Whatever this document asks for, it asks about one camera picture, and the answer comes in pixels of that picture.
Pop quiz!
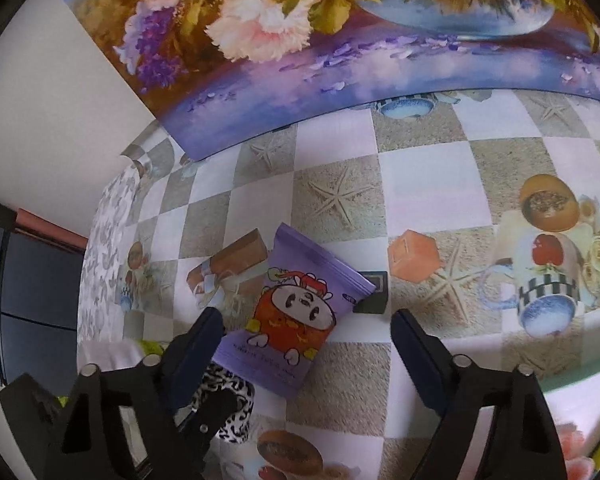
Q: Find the white tray with teal rim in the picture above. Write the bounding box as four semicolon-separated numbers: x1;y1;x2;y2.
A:
540;355;600;480

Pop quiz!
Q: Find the purple snack packet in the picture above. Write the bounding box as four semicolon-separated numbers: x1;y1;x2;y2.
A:
212;222;377;401

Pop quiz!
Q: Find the floral painting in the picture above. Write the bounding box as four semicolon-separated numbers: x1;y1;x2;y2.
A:
50;0;600;162

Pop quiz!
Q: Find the checkered printed tablecloth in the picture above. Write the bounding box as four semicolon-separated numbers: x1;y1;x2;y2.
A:
77;87;600;480

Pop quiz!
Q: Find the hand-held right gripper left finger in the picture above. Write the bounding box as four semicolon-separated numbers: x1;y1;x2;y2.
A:
42;306;226;480

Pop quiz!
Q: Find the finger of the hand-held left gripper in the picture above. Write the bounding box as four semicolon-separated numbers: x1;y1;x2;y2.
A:
180;391;251;476

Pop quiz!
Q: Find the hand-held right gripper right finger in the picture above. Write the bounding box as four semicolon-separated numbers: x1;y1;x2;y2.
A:
390;308;568;480

